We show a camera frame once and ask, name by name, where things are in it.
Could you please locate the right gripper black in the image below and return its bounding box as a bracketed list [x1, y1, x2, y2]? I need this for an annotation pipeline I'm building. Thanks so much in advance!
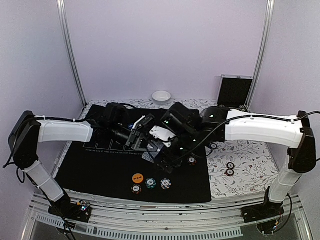
[154, 128, 202, 172]

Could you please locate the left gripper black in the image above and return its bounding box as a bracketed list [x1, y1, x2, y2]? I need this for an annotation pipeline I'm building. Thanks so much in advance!
[110, 123, 158, 152]

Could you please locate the blue peach stack front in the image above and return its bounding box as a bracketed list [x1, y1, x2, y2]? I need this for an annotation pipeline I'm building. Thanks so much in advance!
[160, 178, 172, 190]

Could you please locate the green chip stack front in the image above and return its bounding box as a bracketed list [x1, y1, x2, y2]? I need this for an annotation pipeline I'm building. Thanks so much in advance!
[145, 178, 157, 189]

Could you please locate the orange big blind button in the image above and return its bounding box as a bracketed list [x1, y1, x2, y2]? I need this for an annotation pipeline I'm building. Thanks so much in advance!
[132, 173, 144, 184]

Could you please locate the red black stack front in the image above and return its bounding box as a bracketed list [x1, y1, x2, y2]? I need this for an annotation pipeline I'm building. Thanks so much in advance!
[131, 184, 142, 195]

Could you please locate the blue playing card deck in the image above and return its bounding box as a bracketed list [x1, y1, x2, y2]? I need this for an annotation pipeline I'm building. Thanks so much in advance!
[141, 142, 165, 163]

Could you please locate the red black chip stack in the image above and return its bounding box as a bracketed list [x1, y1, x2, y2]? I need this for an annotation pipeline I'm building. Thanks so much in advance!
[225, 162, 235, 177]

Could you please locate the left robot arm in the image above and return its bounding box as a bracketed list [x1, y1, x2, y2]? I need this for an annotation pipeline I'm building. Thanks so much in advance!
[3, 102, 153, 217]

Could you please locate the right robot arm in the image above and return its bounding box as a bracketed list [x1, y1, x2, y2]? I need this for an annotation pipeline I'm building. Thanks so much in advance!
[150, 102, 317, 218]

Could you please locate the black poker mat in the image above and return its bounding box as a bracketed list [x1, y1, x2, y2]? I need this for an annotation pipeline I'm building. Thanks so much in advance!
[55, 105, 212, 204]

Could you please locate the white ceramic bowl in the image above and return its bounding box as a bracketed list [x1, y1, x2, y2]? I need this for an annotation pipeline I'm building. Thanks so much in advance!
[151, 90, 172, 105]

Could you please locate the floral tablecloth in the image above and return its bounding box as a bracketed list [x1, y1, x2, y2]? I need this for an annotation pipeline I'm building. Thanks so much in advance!
[51, 98, 286, 201]

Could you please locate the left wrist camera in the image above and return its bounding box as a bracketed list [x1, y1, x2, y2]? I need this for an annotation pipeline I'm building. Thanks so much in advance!
[131, 114, 155, 133]

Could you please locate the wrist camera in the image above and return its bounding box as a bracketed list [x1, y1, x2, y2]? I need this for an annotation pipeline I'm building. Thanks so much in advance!
[131, 114, 155, 133]
[149, 125, 176, 148]

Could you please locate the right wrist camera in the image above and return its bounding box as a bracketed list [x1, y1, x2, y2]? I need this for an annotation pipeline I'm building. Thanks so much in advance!
[149, 125, 176, 148]

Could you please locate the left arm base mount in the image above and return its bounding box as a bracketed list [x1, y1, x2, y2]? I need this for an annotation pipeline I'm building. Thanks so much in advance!
[48, 197, 92, 223]

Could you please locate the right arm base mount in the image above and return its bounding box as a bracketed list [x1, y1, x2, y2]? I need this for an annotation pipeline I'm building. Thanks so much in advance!
[241, 187, 284, 235]

